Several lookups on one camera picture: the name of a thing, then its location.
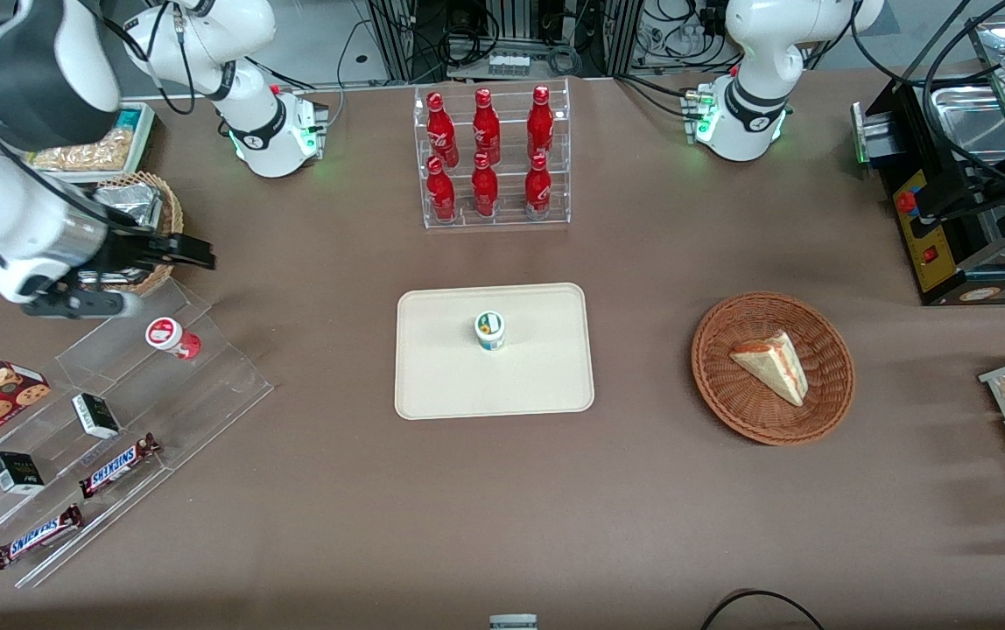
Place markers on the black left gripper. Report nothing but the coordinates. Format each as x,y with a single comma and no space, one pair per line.
968,199

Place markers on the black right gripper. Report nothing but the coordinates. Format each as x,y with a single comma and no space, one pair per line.
133,252

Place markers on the green-lidded yogurt cup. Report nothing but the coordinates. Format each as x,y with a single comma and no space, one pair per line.
490,332

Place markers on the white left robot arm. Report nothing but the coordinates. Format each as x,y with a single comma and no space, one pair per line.
756,52

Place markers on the aluminium foil tray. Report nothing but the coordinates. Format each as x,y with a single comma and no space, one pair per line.
135,206

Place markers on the stainless steel tray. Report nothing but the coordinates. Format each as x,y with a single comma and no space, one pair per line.
962,118

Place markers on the cream plastic tray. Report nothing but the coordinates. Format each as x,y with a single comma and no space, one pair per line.
450,367

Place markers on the tan wicker basket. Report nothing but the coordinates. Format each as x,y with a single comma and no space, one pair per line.
172,210

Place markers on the red-lidded yogurt cup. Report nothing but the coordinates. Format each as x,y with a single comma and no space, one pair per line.
172,337

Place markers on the black countertop oven machine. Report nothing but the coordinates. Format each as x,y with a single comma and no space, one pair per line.
923,254

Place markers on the white snack bin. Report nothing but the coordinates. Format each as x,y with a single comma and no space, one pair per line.
145,140

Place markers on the clear acrylic stepped display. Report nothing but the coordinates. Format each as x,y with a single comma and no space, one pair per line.
205,385

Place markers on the clear bag of crackers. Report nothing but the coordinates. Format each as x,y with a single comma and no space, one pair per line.
87,156

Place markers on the small black box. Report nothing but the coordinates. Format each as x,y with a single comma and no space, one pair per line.
96,416
17,472

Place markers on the Snickers chocolate bar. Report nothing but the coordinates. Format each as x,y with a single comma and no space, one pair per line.
117,465
37,536

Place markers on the wrapped triangle sandwich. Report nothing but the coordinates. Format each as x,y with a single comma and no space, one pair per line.
774,366

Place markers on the red cola bottle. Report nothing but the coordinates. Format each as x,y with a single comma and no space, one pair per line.
537,188
442,131
484,188
441,192
486,127
540,122

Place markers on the round brown wicker basket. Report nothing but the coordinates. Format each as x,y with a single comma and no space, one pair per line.
730,394

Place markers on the clear acrylic bottle rack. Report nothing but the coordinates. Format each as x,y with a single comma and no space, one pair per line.
495,219

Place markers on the white power strip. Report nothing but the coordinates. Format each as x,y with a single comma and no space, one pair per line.
509,63

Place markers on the small grey box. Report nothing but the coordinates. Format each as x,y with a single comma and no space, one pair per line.
513,622

